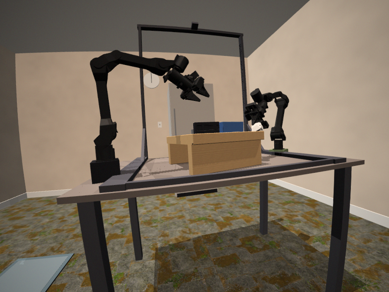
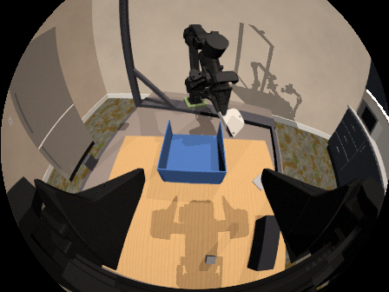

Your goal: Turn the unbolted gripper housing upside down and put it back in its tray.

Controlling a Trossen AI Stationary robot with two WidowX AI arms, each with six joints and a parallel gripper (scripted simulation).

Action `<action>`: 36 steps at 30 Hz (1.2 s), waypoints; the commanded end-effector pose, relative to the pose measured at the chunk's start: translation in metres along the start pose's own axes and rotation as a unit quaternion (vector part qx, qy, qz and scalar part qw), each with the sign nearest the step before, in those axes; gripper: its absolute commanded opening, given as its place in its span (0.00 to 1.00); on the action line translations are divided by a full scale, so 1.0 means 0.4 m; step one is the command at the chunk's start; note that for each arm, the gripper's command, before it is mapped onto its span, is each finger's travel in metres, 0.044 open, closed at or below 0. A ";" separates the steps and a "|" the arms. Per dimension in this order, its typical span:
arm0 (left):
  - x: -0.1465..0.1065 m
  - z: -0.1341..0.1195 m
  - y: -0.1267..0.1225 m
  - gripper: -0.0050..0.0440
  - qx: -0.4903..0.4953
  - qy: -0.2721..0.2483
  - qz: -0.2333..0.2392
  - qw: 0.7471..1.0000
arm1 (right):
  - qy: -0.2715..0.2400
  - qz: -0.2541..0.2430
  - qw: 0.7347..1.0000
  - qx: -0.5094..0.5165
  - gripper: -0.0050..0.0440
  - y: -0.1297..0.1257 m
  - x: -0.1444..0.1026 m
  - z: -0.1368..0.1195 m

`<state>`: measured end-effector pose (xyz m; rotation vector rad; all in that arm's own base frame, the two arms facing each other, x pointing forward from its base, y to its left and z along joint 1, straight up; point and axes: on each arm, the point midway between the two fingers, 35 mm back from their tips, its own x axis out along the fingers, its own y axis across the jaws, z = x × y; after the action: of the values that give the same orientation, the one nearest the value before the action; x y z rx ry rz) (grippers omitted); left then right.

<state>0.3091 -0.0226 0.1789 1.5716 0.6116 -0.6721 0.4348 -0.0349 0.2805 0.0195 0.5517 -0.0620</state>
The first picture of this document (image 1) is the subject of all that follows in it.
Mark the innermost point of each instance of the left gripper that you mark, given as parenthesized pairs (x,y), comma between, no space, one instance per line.
(257,114)

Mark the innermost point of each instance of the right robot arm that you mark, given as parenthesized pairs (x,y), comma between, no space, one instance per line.
(101,66)

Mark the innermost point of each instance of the blue open-top tray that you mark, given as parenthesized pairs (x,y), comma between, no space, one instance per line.
(230,127)

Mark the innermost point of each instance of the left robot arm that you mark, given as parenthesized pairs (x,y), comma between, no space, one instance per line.
(277,132)

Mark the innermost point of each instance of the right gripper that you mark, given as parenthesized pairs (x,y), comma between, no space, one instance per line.
(188,87)

